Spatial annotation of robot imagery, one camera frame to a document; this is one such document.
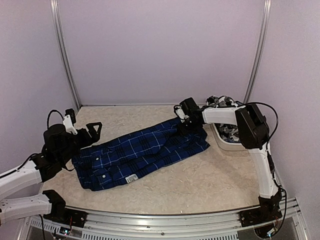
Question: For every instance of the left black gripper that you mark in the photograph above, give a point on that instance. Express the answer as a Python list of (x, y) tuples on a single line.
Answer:
[(94, 137)]

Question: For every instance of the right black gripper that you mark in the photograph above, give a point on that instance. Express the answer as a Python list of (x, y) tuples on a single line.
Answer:
[(184, 130)]

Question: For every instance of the blue plaid long sleeve shirt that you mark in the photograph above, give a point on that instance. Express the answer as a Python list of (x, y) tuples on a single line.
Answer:
[(132, 156)]

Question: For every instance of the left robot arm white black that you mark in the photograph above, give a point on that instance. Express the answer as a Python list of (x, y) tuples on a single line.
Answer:
[(61, 143)]

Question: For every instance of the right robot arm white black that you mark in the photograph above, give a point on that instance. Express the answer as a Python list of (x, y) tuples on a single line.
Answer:
[(254, 135)]

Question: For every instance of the white plastic basin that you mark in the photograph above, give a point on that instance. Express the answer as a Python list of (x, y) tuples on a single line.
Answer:
[(224, 145)]

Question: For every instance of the grey black patterned shirt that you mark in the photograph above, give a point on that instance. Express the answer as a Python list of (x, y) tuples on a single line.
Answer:
[(221, 111)]

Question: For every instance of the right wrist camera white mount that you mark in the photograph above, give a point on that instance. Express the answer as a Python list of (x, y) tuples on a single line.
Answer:
[(177, 109)]

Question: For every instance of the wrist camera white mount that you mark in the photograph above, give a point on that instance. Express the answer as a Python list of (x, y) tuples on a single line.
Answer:
[(177, 109), (69, 120)]

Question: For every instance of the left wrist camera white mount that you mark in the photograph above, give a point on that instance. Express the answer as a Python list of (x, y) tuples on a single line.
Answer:
[(69, 120)]

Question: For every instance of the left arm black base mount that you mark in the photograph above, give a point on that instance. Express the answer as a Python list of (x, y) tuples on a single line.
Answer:
[(68, 216)]

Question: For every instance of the front aluminium rail base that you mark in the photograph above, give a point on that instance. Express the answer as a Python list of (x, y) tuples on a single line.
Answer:
[(103, 225)]

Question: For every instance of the right aluminium frame post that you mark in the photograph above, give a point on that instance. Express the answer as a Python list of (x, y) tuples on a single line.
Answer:
[(259, 50)]

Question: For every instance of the aluminium frame post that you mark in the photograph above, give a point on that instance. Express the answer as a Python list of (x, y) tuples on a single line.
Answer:
[(57, 23), (259, 50)]

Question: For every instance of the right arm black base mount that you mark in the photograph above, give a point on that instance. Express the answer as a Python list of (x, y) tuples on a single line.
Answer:
[(256, 216)]

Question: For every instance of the left aluminium frame post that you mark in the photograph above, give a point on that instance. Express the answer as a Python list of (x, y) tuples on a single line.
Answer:
[(57, 23)]

